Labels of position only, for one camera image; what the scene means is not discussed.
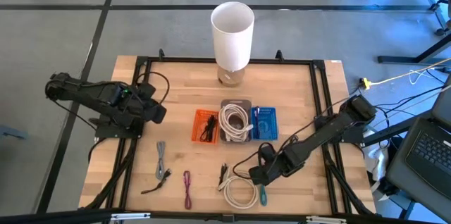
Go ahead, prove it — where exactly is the grey transparent plastic basket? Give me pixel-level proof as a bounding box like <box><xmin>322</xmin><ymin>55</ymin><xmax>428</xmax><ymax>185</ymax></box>
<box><xmin>219</xmin><ymin>99</ymin><xmax>253</xmax><ymax>144</ymax></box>

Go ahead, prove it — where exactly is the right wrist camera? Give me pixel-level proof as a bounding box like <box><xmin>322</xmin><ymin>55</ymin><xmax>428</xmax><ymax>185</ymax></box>
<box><xmin>259</xmin><ymin>142</ymin><xmax>278</xmax><ymax>163</ymax></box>

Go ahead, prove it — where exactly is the grey braided cable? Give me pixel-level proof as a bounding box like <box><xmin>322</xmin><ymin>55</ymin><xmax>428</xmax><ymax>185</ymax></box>
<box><xmin>155</xmin><ymin>141</ymin><xmax>167</xmax><ymax>181</ymax></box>

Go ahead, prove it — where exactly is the dark grey laptop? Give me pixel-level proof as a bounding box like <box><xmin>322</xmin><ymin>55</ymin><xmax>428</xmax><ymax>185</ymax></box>
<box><xmin>385</xmin><ymin>75</ymin><xmax>451</xmax><ymax>222</ymax></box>

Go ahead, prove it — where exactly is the white shade wooden table lamp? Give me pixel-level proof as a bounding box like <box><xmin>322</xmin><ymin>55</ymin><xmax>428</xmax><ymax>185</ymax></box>
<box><xmin>210</xmin><ymin>1</ymin><xmax>255</xmax><ymax>88</ymax></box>

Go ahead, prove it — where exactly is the blue floor object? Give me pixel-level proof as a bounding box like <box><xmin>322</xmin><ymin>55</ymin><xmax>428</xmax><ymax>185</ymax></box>
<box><xmin>0</xmin><ymin>124</ymin><xmax>29</xmax><ymax>141</ymax></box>

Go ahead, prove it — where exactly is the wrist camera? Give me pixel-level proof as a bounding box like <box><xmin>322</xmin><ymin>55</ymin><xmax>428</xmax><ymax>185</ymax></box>
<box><xmin>137</xmin><ymin>82</ymin><xmax>156</xmax><ymax>99</ymax></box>
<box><xmin>259</xmin><ymin>142</ymin><xmax>278</xmax><ymax>163</ymax></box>

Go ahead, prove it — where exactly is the magenta braided cable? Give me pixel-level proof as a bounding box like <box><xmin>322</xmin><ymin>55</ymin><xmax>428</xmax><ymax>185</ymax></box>
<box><xmin>183</xmin><ymin>170</ymin><xmax>193</xmax><ymax>211</ymax></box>

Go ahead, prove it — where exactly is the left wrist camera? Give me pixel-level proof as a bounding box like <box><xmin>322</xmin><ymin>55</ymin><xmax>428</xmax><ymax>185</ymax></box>
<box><xmin>137</xmin><ymin>82</ymin><xmax>156</xmax><ymax>99</ymax></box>

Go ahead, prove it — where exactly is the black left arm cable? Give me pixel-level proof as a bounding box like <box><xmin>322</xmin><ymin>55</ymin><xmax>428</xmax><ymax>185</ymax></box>
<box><xmin>135</xmin><ymin>71</ymin><xmax>171</xmax><ymax>106</ymax></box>

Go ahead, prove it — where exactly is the yellow extension cord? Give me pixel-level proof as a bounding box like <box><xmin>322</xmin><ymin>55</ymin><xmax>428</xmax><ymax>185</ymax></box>
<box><xmin>359</xmin><ymin>56</ymin><xmax>451</xmax><ymax>90</ymax></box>

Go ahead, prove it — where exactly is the orange plastic basket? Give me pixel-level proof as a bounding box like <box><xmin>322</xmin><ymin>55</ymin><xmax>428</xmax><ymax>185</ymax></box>
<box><xmin>191</xmin><ymin>108</ymin><xmax>220</xmax><ymax>145</ymax></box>

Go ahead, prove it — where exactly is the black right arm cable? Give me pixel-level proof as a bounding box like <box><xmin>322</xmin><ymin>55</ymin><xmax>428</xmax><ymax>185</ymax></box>
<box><xmin>232</xmin><ymin>135</ymin><xmax>293</xmax><ymax>172</ymax></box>

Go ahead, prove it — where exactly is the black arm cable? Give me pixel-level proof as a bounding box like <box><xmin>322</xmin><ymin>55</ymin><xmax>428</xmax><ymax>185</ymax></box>
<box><xmin>232</xmin><ymin>135</ymin><xmax>293</xmax><ymax>172</ymax></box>
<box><xmin>135</xmin><ymin>71</ymin><xmax>171</xmax><ymax>106</ymax></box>

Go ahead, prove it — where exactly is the black aluminium table frame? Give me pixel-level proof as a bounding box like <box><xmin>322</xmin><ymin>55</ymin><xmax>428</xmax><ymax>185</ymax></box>
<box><xmin>79</xmin><ymin>48</ymin><xmax>376</xmax><ymax>224</ymax></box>

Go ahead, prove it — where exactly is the white bag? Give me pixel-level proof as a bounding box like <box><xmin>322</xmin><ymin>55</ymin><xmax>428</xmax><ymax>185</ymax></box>
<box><xmin>362</xmin><ymin>128</ymin><xmax>390</xmax><ymax>185</ymax></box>

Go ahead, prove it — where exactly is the thick white cable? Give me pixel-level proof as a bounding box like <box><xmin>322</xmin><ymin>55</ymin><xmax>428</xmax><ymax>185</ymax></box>
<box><xmin>218</xmin><ymin>103</ymin><xmax>254</xmax><ymax>142</ymax></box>
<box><xmin>217</xmin><ymin>166</ymin><xmax>260</xmax><ymax>210</ymax></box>

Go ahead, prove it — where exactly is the blue plastic basket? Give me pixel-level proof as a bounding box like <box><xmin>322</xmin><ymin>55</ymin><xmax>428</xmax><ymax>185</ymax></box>
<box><xmin>249</xmin><ymin>106</ymin><xmax>279</xmax><ymax>142</ymax></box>

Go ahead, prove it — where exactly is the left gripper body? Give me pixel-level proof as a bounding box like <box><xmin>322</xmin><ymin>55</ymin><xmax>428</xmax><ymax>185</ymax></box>
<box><xmin>142</xmin><ymin>96</ymin><xmax>168</xmax><ymax>125</ymax></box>

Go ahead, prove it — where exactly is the thin black cable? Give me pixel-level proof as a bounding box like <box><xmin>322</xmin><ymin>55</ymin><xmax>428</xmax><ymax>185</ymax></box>
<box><xmin>199</xmin><ymin>113</ymin><xmax>219</xmax><ymax>143</ymax></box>

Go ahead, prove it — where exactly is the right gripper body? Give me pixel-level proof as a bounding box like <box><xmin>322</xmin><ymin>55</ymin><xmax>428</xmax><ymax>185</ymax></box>
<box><xmin>248</xmin><ymin>156</ymin><xmax>287</xmax><ymax>187</ymax></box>

